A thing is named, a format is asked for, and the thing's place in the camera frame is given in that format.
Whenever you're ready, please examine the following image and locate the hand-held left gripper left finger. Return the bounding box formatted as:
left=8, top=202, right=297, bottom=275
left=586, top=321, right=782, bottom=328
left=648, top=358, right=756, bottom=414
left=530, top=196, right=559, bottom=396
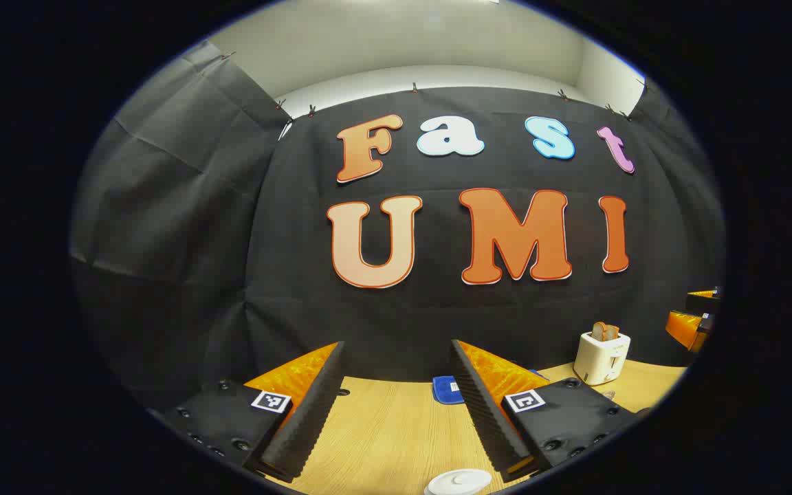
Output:
left=162, top=340, right=347, bottom=483

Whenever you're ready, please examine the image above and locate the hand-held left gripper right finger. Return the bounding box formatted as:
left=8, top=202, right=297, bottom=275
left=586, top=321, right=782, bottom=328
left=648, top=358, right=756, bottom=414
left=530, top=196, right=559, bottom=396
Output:
left=450, top=339, right=644, bottom=482

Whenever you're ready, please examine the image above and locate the blue folded towel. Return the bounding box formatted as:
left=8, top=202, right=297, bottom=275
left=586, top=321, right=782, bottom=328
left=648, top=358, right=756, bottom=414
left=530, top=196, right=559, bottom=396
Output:
left=432, top=370, right=549, bottom=405

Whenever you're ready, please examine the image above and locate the white toaster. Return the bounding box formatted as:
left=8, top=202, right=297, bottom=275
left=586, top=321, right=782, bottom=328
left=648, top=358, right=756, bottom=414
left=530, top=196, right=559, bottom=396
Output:
left=573, top=331, right=632, bottom=386

